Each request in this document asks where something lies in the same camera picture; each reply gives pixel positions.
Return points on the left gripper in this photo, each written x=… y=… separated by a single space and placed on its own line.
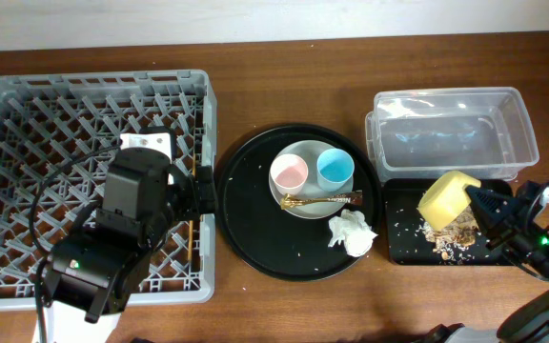
x=203 y=191

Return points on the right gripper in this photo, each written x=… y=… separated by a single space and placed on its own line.
x=518 y=221

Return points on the food scraps and rice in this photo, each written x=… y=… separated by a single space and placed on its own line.
x=453 y=241

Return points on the yellow plastic bowl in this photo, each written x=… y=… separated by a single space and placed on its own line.
x=446 y=199

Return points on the wooden chopstick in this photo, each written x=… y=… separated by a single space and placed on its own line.
x=191 y=238

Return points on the brown instant coffee sachet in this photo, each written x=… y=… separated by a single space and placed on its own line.
x=352 y=198

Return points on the pink plastic cup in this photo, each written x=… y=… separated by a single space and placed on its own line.
x=289 y=172

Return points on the blue plastic cup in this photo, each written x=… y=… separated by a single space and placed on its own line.
x=334 y=168

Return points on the white napkin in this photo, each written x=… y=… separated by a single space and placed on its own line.
x=351 y=230

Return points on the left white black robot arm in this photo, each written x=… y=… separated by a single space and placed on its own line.
x=85 y=281

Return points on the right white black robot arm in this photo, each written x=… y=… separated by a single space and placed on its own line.
x=530 y=323

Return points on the black rectangular waste tray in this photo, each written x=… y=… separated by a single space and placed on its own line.
x=408 y=243

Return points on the clear plastic waste bin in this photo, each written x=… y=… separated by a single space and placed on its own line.
x=485 y=132

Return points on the grey plastic dishwasher rack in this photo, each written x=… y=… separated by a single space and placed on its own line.
x=56 y=131

